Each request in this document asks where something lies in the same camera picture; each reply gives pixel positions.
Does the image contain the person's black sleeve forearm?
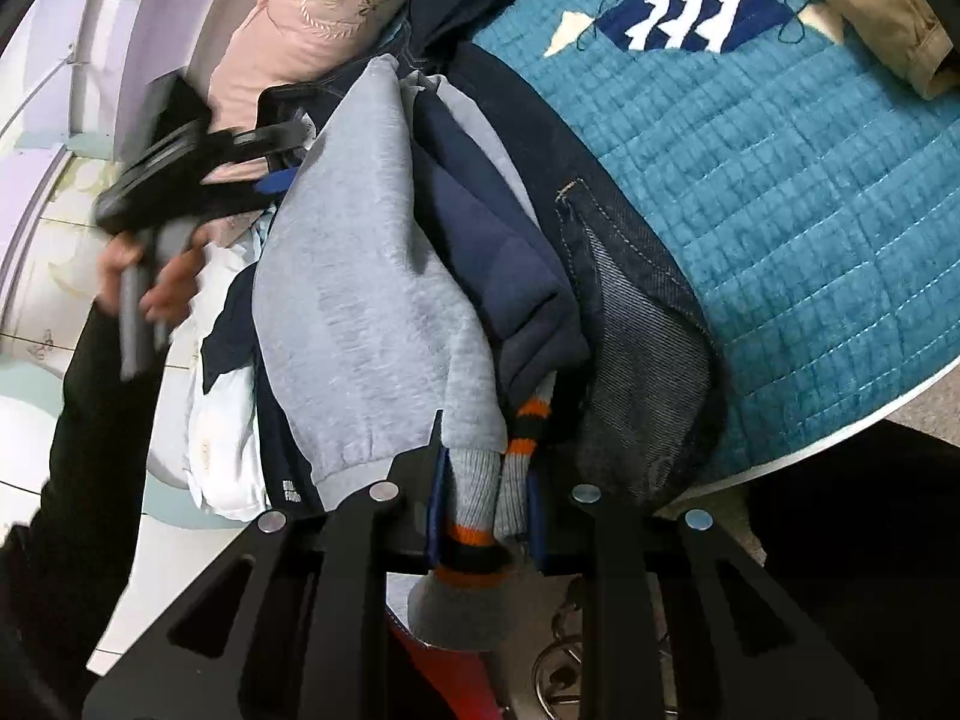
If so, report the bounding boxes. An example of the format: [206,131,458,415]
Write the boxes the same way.
[2,305,163,718]

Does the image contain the pink pillow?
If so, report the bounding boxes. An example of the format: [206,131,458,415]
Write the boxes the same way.
[193,0,459,249]

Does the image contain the navy grey sweatshirt orange stripes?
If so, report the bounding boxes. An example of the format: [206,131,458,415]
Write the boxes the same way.
[203,55,589,652]

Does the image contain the teal quilted bed cover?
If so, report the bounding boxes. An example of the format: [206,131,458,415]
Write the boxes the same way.
[374,0,960,485]

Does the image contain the lavender white headboard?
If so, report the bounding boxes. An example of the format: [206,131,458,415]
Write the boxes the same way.
[2,0,256,296]

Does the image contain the tan garment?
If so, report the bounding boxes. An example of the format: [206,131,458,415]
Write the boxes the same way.
[825,0,958,101]

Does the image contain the white duvet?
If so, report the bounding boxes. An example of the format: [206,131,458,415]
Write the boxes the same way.
[148,218,270,522]

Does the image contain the dark denim jacket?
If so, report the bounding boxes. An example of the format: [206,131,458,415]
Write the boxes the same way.
[254,0,729,511]

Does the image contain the person's left hand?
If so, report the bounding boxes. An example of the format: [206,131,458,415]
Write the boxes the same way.
[94,219,217,332]

